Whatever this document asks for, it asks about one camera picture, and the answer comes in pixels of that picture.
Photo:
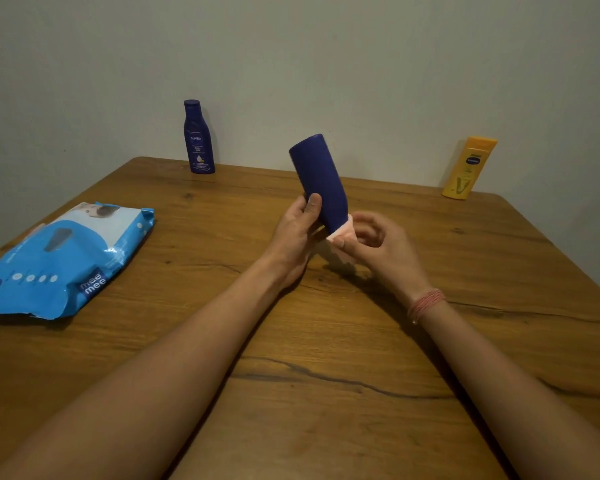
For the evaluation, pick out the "person's left hand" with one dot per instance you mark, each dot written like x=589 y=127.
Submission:
x=290 y=239

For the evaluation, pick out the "person's right hand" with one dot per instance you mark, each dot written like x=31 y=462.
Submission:
x=387 y=254

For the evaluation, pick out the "person's left thumb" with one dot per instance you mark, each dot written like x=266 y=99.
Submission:
x=312 y=207

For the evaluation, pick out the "person's right thumb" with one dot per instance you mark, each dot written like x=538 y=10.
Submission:
x=347 y=247

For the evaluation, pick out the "white wet wipe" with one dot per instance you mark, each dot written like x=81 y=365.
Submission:
x=341 y=232

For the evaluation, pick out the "person's right forearm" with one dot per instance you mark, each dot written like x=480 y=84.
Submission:
x=520 y=394

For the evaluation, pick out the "person's left forearm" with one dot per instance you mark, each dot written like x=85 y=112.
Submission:
x=130 y=389

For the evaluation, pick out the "pink thread wristband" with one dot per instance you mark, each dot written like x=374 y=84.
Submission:
x=425 y=304

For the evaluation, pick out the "small dark blue lotion bottle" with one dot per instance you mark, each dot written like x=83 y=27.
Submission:
x=198 y=138

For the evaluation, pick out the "yellow lotion bottle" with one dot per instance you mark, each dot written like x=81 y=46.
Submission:
x=467 y=168

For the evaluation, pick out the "blue wet wipes pack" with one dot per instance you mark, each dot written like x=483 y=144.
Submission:
x=60 y=259

